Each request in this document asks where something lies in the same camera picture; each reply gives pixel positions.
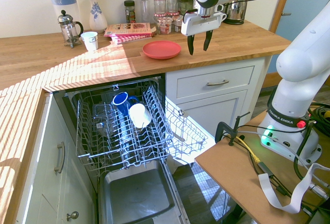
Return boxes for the white ceramic mug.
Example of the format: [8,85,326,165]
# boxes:
[128,103,153,129]

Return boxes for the water jug with blue lid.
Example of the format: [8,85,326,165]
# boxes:
[49,0,83,30]

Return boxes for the white paper cup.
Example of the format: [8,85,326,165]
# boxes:
[80,31,99,52]

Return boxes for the metal drawer handle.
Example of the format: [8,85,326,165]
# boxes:
[206,79,230,87]

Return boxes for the pink round plate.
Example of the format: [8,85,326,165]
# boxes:
[142,40,182,60]

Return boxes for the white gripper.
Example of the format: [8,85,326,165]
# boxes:
[180,11,223,56]

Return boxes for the wire dishwasher rack with dishes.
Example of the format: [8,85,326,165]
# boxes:
[75,78,175,171]

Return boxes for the glass French press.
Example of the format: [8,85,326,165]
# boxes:
[57,9,85,49]

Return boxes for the white vase blue flowers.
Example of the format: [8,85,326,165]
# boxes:
[87,0,108,34]

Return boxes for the yellow cable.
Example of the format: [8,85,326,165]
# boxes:
[236,135,261,164]

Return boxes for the white stacked teacups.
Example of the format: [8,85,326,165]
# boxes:
[213,4,227,24]

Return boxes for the white ribbon strap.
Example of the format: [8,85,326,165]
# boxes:
[258,163,330,213]

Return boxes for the spice jar dark lid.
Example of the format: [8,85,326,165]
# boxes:
[124,0,137,24]

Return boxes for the red checkered book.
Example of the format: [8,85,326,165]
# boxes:
[110,34,153,45]

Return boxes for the black table clamp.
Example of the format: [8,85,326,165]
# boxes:
[214,111,251,147]

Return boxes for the steel dishwasher door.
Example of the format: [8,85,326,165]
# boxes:
[98,159,184,224]

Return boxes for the black cable bundle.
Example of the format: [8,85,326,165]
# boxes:
[307,102,330,137]

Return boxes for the clear plastic container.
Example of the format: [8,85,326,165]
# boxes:
[92,102,116,137]

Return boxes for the clear bottle green lid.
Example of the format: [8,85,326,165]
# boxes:
[140,0,152,24]

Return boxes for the stainless steel kettle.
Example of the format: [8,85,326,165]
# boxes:
[222,0,249,25]

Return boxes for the white cabinet drawer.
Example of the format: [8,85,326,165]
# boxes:
[176,66,256,99]

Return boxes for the blue enamel mug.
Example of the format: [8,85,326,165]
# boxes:
[112,92,140,115]

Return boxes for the glass jar checkered lid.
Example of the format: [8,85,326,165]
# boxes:
[154,12,168,26]
[166,0,180,14]
[153,0,167,15]

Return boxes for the small yogurt jar red label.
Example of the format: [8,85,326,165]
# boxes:
[157,17,173,35]
[172,14,185,33]

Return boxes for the metal bar cabinet handle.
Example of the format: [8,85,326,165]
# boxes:
[54,141,66,174]

